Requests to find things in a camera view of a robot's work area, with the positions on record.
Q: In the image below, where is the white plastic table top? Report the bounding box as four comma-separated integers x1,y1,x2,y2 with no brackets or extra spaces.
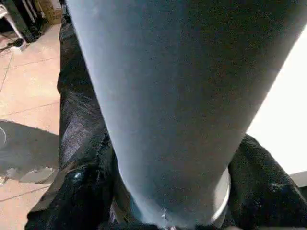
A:
211,31,307,223

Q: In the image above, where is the white plastic table leg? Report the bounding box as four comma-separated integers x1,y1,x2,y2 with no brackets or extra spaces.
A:
66,0,307,228

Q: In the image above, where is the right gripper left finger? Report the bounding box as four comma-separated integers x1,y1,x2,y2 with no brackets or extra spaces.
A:
25,134,141,230

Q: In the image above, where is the small white stool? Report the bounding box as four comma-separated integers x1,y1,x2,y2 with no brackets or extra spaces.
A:
0,3,27,51

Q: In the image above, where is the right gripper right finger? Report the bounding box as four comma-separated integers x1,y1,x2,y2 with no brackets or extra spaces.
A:
226,133,307,230

